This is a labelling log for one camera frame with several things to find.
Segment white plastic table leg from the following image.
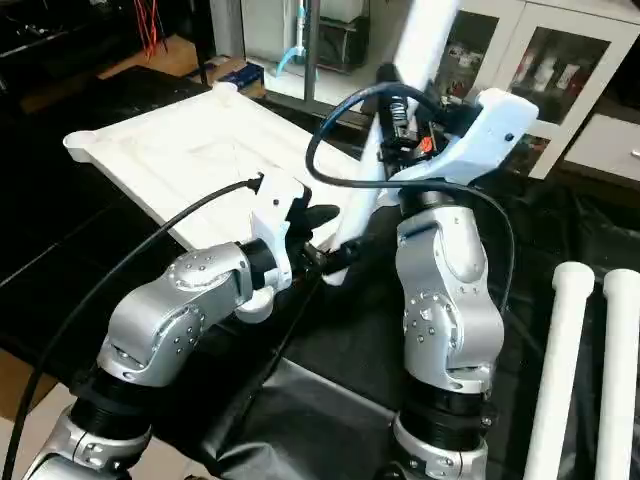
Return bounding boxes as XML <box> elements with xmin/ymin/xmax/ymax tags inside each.
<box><xmin>597</xmin><ymin>268</ymin><xmax>640</xmax><ymax>480</ymax></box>
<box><xmin>523</xmin><ymin>262</ymin><xmax>598</xmax><ymax>480</ymax></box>
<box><xmin>365</xmin><ymin>0</ymin><xmax>463</xmax><ymax>191</ymax></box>

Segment white plastic table top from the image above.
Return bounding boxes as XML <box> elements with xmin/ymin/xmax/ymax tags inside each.
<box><xmin>62</xmin><ymin>82</ymin><xmax>391</xmax><ymax>289</ymax></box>

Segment grey metal pole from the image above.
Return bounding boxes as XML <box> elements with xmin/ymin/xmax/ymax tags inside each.
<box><xmin>304</xmin><ymin>0</ymin><xmax>322</xmax><ymax>101</ymax></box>

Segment light blue mop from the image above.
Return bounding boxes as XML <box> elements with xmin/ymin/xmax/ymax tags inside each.
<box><xmin>275</xmin><ymin>0</ymin><xmax>313</xmax><ymax>81</ymax></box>

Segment white appliance cabinet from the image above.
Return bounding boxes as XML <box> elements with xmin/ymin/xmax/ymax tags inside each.
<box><xmin>240</xmin><ymin>0</ymin><xmax>371</xmax><ymax>76</ymax></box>

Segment brown cardboard box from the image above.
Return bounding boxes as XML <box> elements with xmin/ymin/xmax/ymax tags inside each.
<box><xmin>205</xmin><ymin>58</ymin><xmax>266</xmax><ymax>96</ymax></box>

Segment white glass door cabinet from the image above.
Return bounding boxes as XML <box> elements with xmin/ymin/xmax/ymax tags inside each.
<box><xmin>400</xmin><ymin>0</ymin><xmax>640</xmax><ymax>181</ymax></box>

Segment white drawer unit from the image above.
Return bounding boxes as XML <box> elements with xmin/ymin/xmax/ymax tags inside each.
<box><xmin>570</xmin><ymin>112</ymin><xmax>640</xmax><ymax>183</ymax></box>

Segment black work mat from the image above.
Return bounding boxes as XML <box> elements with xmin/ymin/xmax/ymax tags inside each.
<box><xmin>0</xmin><ymin>65</ymin><xmax>640</xmax><ymax>480</ymax></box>

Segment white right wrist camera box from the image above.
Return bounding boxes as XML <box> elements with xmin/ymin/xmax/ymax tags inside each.
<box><xmin>388</xmin><ymin>88</ymin><xmax>541</xmax><ymax>186</ymax></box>

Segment red cable bundle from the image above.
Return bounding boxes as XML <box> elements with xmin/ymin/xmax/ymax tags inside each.
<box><xmin>135</xmin><ymin>0</ymin><xmax>171</xmax><ymax>56</ymax></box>

